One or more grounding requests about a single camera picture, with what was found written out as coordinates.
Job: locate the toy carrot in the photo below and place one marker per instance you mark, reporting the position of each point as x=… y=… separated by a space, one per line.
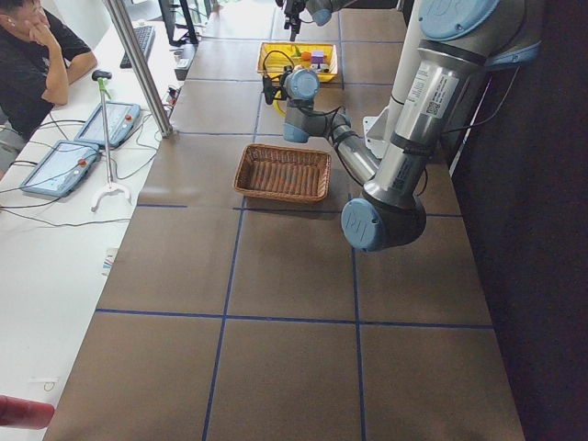
x=299 y=54

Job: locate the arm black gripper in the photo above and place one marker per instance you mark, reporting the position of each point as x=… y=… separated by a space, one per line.
x=292 y=19

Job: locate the far teach pendant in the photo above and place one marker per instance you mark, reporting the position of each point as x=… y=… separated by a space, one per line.
x=121 y=119

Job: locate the seated person black shirt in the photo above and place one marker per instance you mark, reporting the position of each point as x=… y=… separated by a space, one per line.
x=40 y=58

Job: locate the purple foam block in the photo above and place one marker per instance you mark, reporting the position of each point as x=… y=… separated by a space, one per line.
x=317 y=57

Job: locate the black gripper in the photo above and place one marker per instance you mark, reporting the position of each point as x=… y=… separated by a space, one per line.
x=267 y=87

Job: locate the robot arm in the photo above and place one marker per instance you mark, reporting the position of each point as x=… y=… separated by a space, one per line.
x=446 y=43
x=320 y=11

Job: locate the near teach pendant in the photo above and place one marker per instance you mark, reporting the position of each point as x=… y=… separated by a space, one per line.
x=62 y=169

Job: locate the yellow plastic basket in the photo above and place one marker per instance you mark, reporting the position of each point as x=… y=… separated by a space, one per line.
x=274 y=56

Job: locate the brown wicker basket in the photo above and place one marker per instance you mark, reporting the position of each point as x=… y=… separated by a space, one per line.
x=283 y=174

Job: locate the black keyboard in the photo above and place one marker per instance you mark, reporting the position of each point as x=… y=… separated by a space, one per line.
x=145 y=36

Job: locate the reacher grabber tool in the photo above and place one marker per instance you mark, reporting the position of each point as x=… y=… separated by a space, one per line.
x=111 y=187

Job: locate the teach pendant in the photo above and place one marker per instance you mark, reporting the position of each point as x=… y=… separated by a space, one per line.
x=121 y=119
x=62 y=169

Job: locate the red cylinder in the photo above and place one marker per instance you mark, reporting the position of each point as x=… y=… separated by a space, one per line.
x=21 y=413

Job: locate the aluminium frame post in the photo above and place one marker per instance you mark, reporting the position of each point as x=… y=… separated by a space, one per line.
x=124 y=28

